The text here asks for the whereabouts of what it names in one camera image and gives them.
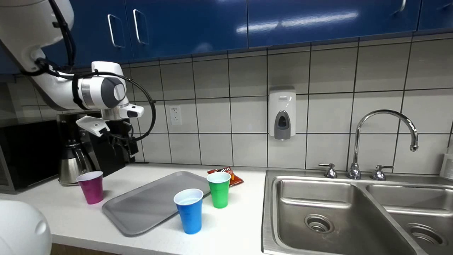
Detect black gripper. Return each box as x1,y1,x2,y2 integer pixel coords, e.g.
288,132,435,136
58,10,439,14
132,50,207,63
106,119,142,157

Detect magenta plastic cup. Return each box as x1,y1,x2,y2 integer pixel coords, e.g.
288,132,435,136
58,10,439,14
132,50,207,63
75,170,105,206

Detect blue plastic cup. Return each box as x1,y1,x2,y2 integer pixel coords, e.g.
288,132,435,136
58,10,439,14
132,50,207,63
173,187,206,235

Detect green plastic cup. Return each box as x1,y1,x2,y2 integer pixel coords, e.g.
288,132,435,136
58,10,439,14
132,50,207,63
206,172,232,210

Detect grey plastic tray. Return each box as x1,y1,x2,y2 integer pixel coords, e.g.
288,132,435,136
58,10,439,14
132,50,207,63
101,170,213,238

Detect black coffee maker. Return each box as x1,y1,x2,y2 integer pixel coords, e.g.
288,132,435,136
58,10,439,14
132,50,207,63
55,112,132,187

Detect steel coffee carafe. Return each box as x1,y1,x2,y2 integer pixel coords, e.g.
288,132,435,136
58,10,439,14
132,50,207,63
58,140,98,187

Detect black microwave oven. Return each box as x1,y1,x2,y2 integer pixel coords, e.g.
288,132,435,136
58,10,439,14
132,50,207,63
0,118,63,196

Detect orange Doritos chip bag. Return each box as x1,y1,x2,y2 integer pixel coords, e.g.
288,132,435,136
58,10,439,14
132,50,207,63
207,166,245,189

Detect blue upper cabinets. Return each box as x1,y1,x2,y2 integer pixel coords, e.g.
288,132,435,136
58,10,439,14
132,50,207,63
0,0,453,77

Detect stainless steel double sink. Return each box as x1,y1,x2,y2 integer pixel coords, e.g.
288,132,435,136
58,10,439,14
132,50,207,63
261,169,453,255

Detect chrome gooseneck faucet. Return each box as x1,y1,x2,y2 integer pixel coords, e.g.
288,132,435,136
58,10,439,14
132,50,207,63
347,109,421,180

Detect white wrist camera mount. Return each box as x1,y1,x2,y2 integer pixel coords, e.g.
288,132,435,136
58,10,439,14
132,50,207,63
75,115,111,139

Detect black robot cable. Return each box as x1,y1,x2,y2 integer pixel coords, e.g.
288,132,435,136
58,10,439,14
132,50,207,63
20,0,157,142

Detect white wall soap dispenser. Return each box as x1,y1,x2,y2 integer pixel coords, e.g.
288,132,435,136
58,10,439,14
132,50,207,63
268,89,298,140

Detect chrome faucet handle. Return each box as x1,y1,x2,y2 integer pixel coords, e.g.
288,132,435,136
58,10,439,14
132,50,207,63
370,163,395,182
317,162,339,180

